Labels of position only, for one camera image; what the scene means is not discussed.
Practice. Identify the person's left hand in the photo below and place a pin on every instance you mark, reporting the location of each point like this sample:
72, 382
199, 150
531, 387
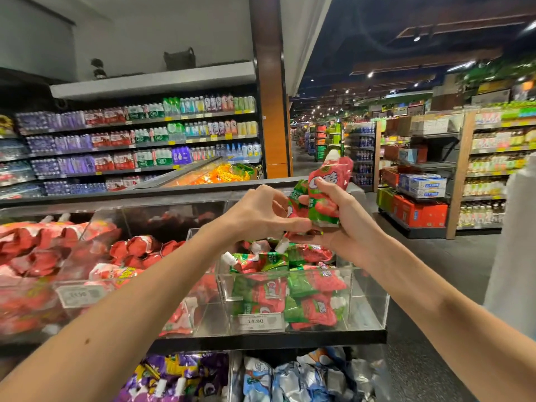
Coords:
251, 217

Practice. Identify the person's right hand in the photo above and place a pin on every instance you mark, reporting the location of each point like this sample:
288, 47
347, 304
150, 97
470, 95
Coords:
351, 234

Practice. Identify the person's right thumb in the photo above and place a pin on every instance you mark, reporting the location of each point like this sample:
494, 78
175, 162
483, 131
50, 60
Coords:
326, 190

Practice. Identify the person's left thumb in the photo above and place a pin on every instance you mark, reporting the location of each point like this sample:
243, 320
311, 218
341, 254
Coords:
293, 226

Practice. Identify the red green jelly pouch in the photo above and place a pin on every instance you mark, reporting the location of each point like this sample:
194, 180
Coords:
331, 173
296, 200

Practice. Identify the person's left forearm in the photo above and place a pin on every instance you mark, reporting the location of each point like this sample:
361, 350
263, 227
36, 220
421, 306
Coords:
125, 313

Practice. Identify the person's right forearm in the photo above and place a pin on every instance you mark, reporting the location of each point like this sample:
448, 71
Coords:
439, 313

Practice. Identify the distant aisle shelves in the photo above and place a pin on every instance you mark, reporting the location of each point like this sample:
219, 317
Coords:
335, 146

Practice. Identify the green carton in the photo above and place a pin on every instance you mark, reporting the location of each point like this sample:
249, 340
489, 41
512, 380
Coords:
385, 200

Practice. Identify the pile of red green pouches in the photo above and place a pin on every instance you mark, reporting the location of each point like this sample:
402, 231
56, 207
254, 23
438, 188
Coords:
301, 288

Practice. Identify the pile of orange packets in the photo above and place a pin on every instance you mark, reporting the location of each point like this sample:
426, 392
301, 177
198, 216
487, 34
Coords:
222, 173

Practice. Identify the dark metal shelf unit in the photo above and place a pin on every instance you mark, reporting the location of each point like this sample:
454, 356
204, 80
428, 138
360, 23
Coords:
418, 163

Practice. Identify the stack of blue white boxes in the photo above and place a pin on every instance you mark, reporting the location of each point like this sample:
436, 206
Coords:
423, 185

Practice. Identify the stack of red cartons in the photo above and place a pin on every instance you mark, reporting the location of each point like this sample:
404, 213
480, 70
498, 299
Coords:
421, 212

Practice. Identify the white price tag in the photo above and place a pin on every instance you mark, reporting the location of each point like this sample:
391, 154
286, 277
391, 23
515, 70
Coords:
81, 295
259, 321

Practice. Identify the brown wooden pillar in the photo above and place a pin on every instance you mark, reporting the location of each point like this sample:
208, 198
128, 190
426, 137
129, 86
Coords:
272, 87

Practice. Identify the black display stand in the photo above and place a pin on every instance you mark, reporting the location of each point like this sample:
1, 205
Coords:
268, 341

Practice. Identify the glass top chest freezer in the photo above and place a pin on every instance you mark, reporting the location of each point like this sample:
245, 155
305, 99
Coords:
184, 173

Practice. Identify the large clear acrylic bin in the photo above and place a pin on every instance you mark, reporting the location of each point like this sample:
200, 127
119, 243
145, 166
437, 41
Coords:
167, 221

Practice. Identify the wooden shelf unit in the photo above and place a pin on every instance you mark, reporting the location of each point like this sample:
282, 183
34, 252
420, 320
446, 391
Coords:
460, 171

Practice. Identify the pile of blue white pouches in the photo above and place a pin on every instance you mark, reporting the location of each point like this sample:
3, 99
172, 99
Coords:
305, 376

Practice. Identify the rows of yellow drink bottles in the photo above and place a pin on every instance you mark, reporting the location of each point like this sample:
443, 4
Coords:
494, 163

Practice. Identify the rows of bottled drinks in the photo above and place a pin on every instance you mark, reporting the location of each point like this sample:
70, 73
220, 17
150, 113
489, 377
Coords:
138, 140

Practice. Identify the pile of purple pouches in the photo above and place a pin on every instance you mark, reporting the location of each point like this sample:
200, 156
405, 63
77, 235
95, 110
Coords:
180, 378

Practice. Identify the black basket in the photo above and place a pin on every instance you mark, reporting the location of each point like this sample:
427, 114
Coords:
179, 59

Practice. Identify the white garment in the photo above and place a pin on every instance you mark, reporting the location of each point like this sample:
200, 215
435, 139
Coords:
515, 255

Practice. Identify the black drinks shelving unit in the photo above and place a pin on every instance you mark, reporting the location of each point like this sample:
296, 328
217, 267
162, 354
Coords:
125, 83

